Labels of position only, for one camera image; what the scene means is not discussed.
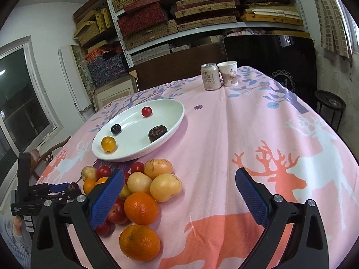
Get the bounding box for red patterned box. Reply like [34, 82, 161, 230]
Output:
[117, 2, 166, 37]

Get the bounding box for stack of orange patterned boxes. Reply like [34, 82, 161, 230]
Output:
[85, 45, 121, 61]

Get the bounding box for person's left hand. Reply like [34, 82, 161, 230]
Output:
[11, 217, 23, 237]

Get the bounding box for white paper cup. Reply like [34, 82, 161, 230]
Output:
[217, 61, 239, 87]

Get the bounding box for black glossy panel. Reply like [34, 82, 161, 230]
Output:
[223, 34, 317, 113]

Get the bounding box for red plum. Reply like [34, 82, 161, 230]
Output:
[95, 219, 115, 238]
[108, 198, 131, 225]

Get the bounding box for row of flat woven boxes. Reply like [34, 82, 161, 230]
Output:
[108, 0, 305, 51]

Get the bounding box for pale drink can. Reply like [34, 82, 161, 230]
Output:
[201, 63, 220, 91]

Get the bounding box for glossy yellow-orange fruit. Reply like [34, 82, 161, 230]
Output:
[101, 136, 117, 153]

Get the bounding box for stack of grey patterned boxes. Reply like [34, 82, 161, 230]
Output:
[130, 43, 194, 65]

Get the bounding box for white board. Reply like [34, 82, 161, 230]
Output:
[57, 45, 93, 113]

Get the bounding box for pink deer print tablecloth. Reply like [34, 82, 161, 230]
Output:
[36, 66, 359, 269]

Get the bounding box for pink cloth bundle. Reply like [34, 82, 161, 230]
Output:
[224, 28, 267, 37]

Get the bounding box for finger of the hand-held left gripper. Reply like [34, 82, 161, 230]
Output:
[29, 193, 82, 204]
[30, 183, 71, 195]

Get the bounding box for large orange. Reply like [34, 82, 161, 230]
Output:
[124, 192, 159, 225]
[119, 224, 161, 262]

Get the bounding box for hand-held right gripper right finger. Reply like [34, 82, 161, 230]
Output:
[235, 167, 330, 269]

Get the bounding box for hanging brick patterned strips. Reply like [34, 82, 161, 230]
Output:
[306, 0, 354, 58]

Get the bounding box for person's left forearm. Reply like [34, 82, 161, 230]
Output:
[0, 219, 32, 269]

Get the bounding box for white metal shelf rack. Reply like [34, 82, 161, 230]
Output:
[104, 0, 312, 70]

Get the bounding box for stack of yellow flat boxes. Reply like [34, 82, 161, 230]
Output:
[240, 1, 305, 26]

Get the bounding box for yellow pepino melon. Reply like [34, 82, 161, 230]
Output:
[150, 173, 183, 203]
[81, 166, 97, 181]
[144, 158, 173, 180]
[127, 172, 153, 194]

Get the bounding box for stone patterned slab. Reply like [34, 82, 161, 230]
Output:
[71, 45, 97, 90]

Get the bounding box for dark brown board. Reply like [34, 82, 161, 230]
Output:
[129, 45, 228, 91]

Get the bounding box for pile of small woven boxes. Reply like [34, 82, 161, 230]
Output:
[73, 7, 115, 48]

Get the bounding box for white framed window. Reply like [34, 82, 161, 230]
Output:
[0, 35, 63, 205]

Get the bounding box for framed picture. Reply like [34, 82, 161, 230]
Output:
[92, 77, 139, 113]

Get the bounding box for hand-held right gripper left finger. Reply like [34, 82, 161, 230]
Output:
[31, 169, 125, 269]

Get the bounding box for white oval plate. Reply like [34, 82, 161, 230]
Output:
[92, 99, 185, 162]

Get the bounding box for stack of blue patterned boxes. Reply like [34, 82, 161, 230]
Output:
[85, 52, 129, 87]

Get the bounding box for dark brown round fruit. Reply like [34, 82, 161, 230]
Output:
[67, 182, 82, 195]

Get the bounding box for wooden chair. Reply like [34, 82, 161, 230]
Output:
[28, 136, 72, 180]

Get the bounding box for small yellow round fruit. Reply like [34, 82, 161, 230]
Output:
[118, 184, 132, 199]

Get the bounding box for black round stand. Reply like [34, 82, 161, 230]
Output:
[314, 90, 345, 132]

